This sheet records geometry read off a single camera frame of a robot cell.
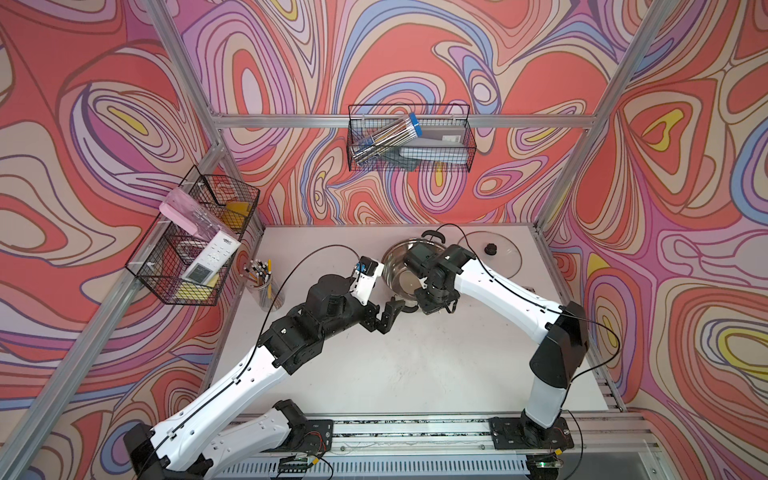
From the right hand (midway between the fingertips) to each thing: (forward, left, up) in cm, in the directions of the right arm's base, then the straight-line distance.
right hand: (436, 310), depth 80 cm
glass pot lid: (+30, -27, -11) cm, 42 cm away
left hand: (-4, +12, +15) cm, 20 cm away
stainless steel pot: (+17, +8, -9) cm, 21 cm away
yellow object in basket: (+20, +53, +20) cm, 60 cm away
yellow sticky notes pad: (+1, +62, +12) cm, 63 cm away
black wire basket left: (+8, +61, +18) cm, 64 cm away
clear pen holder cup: (+11, +51, +1) cm, 52 cm away
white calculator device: (+5, +54, +19) cm, 58 cm away
